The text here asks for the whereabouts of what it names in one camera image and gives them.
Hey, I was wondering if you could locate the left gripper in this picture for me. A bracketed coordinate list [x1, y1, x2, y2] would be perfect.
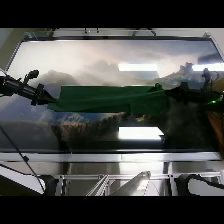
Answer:
[30, 83, 48, 106]

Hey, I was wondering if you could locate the green garment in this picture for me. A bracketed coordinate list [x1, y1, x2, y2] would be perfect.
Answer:
[46, 83, 172, 117]

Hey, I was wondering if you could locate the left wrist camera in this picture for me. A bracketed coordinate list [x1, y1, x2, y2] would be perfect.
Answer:
[22, 68, 41, 85]

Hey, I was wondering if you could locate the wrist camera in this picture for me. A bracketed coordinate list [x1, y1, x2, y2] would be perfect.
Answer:
[199, 67, 213, 92]
[22, 68, 41, 85]

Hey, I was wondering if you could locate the black cable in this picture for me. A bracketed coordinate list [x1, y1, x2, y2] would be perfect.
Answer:
[185, 173, 224, 190]
[0, 122, 46, 194]

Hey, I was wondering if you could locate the silver frame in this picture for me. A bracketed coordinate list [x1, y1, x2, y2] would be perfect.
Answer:
[0, 28, 224, 197]

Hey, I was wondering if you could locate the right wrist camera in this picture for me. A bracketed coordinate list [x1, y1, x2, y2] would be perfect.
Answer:
[199, 67, 213, 92]

